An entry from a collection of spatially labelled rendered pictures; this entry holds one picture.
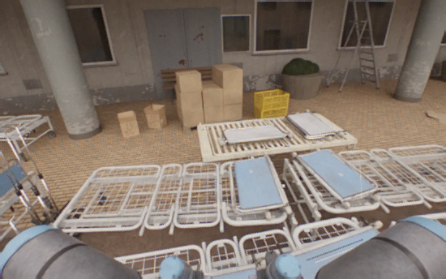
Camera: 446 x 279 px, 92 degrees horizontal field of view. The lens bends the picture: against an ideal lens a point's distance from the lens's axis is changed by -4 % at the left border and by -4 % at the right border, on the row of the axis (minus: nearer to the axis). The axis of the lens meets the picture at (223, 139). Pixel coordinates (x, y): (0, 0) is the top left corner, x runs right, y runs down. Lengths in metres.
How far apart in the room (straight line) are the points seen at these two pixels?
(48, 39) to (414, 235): 4.73
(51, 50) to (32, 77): 2.88
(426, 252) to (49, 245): 0.64
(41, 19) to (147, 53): 2.66
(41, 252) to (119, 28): 6.28
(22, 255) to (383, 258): 0.61
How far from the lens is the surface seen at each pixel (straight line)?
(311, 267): 1.65
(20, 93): 7.82
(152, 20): 6.46
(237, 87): 4.40
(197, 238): 2.45
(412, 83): 7.20
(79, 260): 0.48
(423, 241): 0.53
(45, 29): 4.72
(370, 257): 0.48
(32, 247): 0.54
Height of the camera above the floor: 1.90
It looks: 28 degrees down
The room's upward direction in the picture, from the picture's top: 2 degrees counter-clockwise
